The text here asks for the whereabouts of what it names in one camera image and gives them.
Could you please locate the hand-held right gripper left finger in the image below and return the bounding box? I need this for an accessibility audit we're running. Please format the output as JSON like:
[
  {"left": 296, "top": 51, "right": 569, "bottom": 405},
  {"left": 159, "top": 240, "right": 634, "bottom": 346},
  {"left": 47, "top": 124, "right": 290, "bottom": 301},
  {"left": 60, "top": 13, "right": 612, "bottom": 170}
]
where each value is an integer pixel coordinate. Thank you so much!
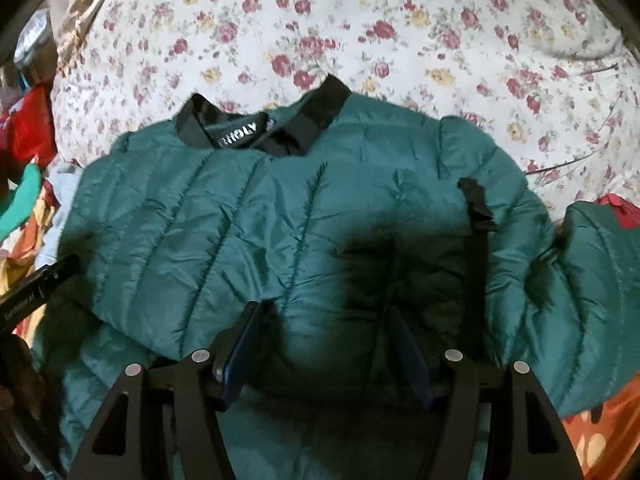
[{"left": 67, "top": 300, "right": 276, "bottom": 480}]

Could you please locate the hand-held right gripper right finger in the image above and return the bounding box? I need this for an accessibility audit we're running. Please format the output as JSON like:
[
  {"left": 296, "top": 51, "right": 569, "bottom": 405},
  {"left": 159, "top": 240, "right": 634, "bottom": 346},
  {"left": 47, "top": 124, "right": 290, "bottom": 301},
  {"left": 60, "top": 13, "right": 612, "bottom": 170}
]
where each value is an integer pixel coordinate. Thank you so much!
[{"left": 385, "top": 305, "right": 586, "bottom": 480}]

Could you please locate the green puffer jacket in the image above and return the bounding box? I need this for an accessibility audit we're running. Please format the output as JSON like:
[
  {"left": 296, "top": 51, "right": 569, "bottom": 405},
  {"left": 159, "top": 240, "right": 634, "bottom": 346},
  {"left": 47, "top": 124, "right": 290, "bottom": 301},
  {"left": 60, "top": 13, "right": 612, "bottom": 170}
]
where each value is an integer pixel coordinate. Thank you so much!
[{"left": 32, "top": 75, "right": 640, "bottom": 480}]

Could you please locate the person's left hand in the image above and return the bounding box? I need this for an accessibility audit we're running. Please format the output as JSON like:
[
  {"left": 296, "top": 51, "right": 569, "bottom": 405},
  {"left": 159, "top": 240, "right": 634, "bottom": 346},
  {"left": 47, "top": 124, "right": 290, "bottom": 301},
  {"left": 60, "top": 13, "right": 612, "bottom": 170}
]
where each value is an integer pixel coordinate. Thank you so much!
[{"left": 0, "top": 332, "right": 46, "bottom": 423}]

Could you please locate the bright green cloth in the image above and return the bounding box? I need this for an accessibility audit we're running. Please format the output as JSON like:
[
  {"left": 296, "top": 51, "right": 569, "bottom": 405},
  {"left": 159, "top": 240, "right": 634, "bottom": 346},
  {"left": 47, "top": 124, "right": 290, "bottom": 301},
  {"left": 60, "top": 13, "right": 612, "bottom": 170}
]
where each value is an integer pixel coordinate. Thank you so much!
[{"left": 0, "top": 162, "right": 43, "bottom": 241}]

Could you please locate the light grey fleece sweater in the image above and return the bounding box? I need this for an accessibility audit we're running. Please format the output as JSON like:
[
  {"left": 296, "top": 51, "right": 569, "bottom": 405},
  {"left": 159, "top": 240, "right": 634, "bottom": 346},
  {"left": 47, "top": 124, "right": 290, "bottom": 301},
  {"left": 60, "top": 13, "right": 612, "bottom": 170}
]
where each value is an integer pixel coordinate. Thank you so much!
[{"left": 47, "top": 162, "right": 87, "bottom": 233}]

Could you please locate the red jacket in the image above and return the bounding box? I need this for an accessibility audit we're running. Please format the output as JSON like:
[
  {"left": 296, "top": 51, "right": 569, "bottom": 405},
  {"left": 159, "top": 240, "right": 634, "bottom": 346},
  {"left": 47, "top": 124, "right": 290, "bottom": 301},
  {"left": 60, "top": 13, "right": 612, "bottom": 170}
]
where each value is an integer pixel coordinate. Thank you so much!
[{"left": 0, "top": 85, "right": 58, "bottom": 171}]

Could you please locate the orange yellow printed blanket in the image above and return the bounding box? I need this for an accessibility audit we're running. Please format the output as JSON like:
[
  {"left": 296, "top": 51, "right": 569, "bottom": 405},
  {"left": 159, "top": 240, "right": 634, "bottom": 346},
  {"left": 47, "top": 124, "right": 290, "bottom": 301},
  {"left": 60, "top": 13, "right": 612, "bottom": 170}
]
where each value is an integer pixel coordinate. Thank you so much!
[{"left": 0, "top": 180, "right": 640, "bottom": 480}]

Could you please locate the beige shiny curtain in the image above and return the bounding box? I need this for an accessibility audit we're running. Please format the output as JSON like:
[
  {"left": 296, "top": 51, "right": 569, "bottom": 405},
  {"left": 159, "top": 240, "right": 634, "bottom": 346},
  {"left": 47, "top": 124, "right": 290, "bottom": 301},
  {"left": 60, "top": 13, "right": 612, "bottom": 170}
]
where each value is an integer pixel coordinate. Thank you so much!
[{"left": 50, "top": 0, "right": 138, "bottom": 73}]

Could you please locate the floral bed sheet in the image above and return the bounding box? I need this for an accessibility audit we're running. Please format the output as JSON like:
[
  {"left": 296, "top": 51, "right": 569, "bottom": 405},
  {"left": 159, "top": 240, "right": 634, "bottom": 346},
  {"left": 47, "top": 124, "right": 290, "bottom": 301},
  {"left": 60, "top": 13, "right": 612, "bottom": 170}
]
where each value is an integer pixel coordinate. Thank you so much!
[{"left": 50, "top": 0, "right": 640, "bottom": 221}]

